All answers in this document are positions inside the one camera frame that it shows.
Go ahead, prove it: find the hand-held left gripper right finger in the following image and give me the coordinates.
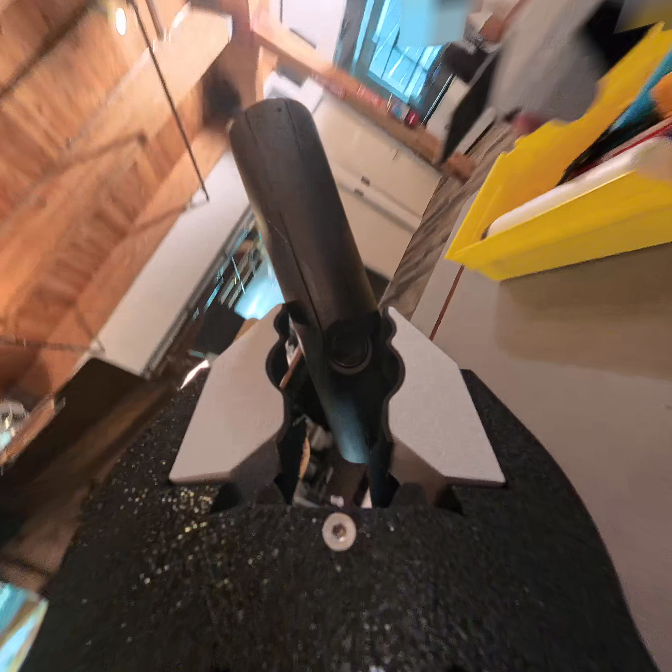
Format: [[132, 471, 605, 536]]
[[367, 307, 506, 507]]

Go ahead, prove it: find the yellow plastic bin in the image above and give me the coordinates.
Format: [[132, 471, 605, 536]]
[[444, 22, 672, 282]]

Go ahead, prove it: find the white roll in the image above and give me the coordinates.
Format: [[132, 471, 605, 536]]
[[485, 139, 672, 238]]

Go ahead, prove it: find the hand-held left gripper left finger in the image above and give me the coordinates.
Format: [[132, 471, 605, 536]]
[[168, 303, 295, 489]]

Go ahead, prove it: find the teal plastic tool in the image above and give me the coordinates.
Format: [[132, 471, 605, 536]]
[[611, 65, 672, 134]]

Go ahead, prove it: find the black remote control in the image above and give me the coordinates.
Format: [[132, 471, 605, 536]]
[[227, 97, 406, 507]]

